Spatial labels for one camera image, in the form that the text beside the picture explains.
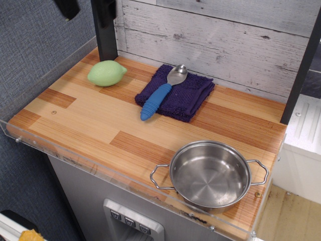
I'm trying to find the stainless steel pot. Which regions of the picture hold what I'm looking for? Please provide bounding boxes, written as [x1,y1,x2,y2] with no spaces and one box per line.
[149,140,270,215]

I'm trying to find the dark right vertical post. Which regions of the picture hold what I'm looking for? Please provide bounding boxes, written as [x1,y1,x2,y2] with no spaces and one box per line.
[280,10,320,125]

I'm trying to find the green plastic lime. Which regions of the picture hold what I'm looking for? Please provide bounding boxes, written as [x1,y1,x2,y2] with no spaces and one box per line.
[87,60,127,87]

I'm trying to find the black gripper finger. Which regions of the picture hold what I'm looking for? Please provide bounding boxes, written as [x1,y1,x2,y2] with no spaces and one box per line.
[96,0,116,28]
[54,0,80,21]

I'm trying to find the white toy sink counter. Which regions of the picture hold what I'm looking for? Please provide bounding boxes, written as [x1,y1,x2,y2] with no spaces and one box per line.
[271,94,320,203]

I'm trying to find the purple folded rag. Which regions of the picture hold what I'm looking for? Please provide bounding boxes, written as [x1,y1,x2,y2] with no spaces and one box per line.
[135,64,215,123]

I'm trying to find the silver dispenser button panel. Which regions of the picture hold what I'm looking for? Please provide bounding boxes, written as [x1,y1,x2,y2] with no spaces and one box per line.
[103,198,165,240]

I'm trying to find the clear acrylic guard rail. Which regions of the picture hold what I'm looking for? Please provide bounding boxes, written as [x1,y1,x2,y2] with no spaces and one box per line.
[1,38,285,240]

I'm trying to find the grey toy fridge cabinet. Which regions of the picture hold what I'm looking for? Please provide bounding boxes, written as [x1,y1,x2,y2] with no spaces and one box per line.
[47,154,241,241]

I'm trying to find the blue handled metal spoon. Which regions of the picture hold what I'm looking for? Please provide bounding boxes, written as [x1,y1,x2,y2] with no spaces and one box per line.
[140,65,188,121]

